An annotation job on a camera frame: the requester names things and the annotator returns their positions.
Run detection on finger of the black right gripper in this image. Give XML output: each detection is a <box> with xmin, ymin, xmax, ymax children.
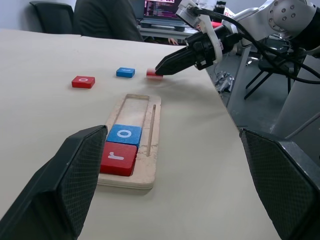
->
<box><xmin>154</xmin><ymin>46</ymin><xmax>195</xmax><ymax>71</ymax></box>
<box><xmin>156</xmin><ymin>58</ymin><xmax>198</xmax><ymax>76</ymax></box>

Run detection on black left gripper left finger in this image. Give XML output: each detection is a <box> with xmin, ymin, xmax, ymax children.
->
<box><xmin>0</xmin><ymin>124</ymin><xmax>108</xmax><ymax>240</ymax></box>

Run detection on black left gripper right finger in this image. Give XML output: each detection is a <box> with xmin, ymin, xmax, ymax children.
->
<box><xmin>239</xmin><ymin>128</ymin><xmax>320</xmax><ymax>240</ymax></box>

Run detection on red block letter b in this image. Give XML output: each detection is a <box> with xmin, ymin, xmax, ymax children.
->
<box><xmin>146</xmin><ymin>68</ymin><xmax>164</xmax><ymax>80</ymax></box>

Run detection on blue block letter t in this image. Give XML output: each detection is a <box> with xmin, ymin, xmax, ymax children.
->
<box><xmin>115</xmin><ymin>67</ymin><xmax>136</xmax><ymax>79</ymax></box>

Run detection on red block letter r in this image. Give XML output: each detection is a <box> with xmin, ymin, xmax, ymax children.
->
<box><xmin>99</xmin><ymin>141</ymin><xmax>138</xmax><ymax>177</ymax></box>

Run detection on blue block letter o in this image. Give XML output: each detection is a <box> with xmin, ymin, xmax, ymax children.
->
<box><xmin>106</xmin><ymin>124</ymin><xmax>143</xmax><ymax>148</ymax></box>

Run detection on red block letter o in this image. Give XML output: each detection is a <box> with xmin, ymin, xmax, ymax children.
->
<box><xmin>71</xmin><ymin>75</ymin><xmax>96</xmax><ymax>89</ymax></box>

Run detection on wooden letter tray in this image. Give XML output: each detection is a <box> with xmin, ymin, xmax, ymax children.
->
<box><xmin>96</xmin><ymin>93</ymin><xmax>162</xmax><ymax>190</ymax></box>

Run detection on crumpled silver packaging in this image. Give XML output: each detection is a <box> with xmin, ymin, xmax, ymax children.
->
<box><xmin>215</xmin><ymin>71</ymin><xmax>236</xmax><ymax>93</ymax></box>

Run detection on open laptop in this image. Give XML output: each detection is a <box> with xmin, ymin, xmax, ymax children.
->
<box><xmin>140</xmin><ymin>0</ymin><xmax>192</xmax><ymax>28</ymax></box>

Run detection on person in dark jacket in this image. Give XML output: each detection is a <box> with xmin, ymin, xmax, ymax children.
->
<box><xmin>73</xmin><ymin>0</ymin><xmax>145</xmax><ymax>43</ymax></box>

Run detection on black office chair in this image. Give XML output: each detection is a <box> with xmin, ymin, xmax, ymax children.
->
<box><xmin>29</xmin><ymin>0</ymin><xmax>76</xmax><ymax>35</ymax></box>

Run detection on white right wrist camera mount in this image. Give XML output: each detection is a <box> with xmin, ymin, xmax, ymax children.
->
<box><xmin>175</xmin><ymin>0</ymin><xmax>224</xmax><ymax>62</ymax></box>

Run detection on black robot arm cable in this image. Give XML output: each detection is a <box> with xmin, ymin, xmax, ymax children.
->
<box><xmin>189</xmin><ymin>6</ymin><xmax>320</xmax><ymax>85</ymax></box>

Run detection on black metal frame chair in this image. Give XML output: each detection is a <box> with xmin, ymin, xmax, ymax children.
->
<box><xmin>243</xmin><ymin>56</ymin><xmax>292</xmax><ymax>100</ymax></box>

